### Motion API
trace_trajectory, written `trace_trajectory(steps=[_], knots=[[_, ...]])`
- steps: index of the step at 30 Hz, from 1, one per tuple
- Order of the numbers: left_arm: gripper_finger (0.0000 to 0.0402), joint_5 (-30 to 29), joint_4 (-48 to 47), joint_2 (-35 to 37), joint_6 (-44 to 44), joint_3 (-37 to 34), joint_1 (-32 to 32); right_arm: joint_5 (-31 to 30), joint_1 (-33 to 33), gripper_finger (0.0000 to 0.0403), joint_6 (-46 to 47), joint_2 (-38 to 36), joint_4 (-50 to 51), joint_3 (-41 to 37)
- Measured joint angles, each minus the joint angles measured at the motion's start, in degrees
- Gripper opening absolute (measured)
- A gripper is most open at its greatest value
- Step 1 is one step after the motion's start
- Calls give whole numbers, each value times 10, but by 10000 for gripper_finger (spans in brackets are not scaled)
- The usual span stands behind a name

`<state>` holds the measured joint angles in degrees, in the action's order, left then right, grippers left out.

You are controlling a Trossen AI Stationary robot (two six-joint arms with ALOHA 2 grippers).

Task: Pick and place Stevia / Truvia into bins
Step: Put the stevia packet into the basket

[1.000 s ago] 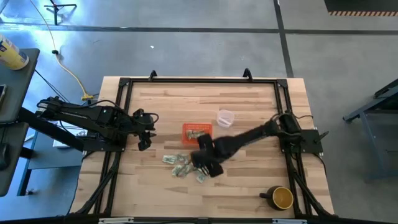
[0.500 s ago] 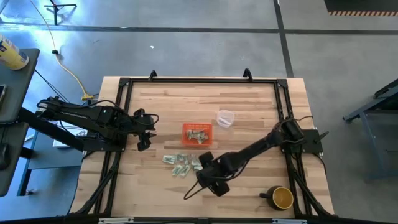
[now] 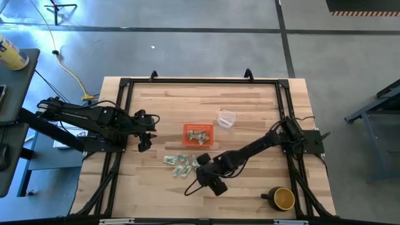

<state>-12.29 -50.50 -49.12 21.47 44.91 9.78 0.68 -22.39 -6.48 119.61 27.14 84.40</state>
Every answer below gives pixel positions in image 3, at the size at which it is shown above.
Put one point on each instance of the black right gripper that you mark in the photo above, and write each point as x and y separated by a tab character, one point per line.
207	175

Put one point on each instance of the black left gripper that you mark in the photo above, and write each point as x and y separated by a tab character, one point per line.
143	123

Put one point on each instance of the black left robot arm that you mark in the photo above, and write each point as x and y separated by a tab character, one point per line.
87	115

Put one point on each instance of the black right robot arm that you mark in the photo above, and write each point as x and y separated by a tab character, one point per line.
256	145

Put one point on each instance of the orange plastic mesh basket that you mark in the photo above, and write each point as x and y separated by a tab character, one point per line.
187	126

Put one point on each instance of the clear plastic container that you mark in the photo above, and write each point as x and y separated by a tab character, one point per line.
226	118

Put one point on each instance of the black clamp knob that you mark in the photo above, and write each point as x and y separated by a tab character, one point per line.
248	74
153	75

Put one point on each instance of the dark mug yellow inside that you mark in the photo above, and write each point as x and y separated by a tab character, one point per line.
282	199

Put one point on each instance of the white paper sheet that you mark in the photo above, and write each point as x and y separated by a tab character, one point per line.
61	144

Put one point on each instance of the blue side table base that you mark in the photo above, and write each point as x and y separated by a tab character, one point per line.
53	157

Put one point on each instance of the grey side table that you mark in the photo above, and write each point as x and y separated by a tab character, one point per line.
15	84

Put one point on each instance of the black computer mouse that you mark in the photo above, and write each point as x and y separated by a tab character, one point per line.
3	157

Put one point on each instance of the smartphone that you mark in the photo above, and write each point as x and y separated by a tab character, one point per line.
2	93

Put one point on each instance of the black tripod stand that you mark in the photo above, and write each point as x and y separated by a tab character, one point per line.
56	12

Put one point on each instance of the yellow wipes canister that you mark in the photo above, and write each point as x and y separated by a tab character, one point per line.
12	54

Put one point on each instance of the blue metal cart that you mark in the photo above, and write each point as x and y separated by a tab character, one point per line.
387	93

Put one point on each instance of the black hazard-striped mat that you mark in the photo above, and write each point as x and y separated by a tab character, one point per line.
359	5

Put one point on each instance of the black aluminium table frame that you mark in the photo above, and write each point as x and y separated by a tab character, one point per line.
203	81

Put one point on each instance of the white metal bracket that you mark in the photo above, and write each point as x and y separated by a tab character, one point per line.
115	221
290	222

